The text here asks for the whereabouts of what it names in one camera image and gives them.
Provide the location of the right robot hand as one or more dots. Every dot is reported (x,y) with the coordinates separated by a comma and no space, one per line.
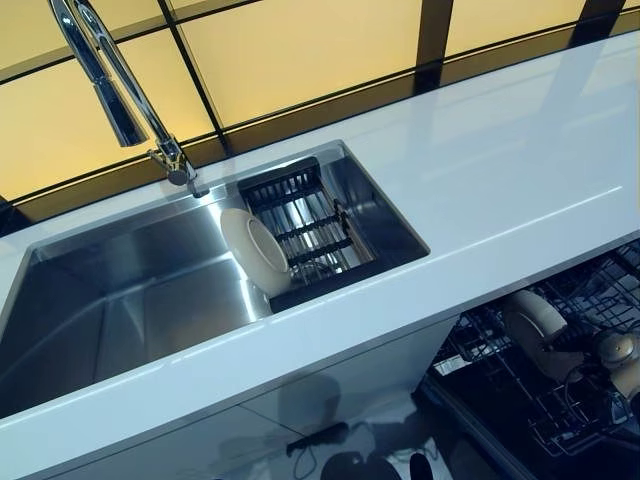
(617,350)

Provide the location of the cream ceramic plate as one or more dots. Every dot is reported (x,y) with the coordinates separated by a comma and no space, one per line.
(260,255)
(535,320)

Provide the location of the black sink drain rack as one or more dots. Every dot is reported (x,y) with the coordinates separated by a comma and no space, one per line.
(310,225)

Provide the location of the stainless steel sink basin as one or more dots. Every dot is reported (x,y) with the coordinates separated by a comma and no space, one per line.
(125,290)

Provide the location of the wide white cabinet door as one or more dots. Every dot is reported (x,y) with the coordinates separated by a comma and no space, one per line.
(125,450)

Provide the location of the chrome gooseneck kitchen faucet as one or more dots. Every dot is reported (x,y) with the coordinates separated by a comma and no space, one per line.
(117,105)

